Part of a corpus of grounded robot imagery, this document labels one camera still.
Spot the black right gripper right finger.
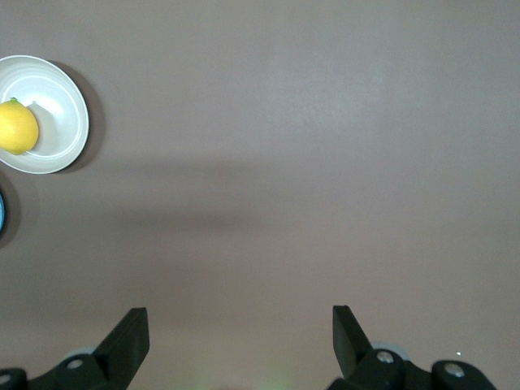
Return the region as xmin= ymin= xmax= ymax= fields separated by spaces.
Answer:
xmin=327 ymin=304 xmax=497 ymax=390

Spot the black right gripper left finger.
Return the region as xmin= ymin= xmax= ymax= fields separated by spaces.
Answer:
xmin=0 ymin=307 xmax=150 ymax=390

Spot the beige round plate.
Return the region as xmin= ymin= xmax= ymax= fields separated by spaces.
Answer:
xmin=0 ymin=54 xmax=90 ymax=176

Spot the yellow lemon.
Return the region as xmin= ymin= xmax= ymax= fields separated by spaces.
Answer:
xmin=0 ymin=97 xmax=40 ymax=156

